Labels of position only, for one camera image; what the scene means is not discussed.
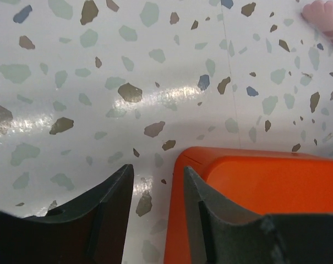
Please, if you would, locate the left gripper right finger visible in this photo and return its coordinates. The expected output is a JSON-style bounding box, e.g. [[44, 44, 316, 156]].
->
[[183, 167, 333, 263]]

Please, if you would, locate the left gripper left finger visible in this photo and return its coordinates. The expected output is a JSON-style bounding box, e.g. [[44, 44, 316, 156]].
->
[[0, 164, 134, 263]]

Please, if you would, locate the orange box lid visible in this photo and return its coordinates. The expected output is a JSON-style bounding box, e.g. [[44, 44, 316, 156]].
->
[[164, 147, 333, 263]]

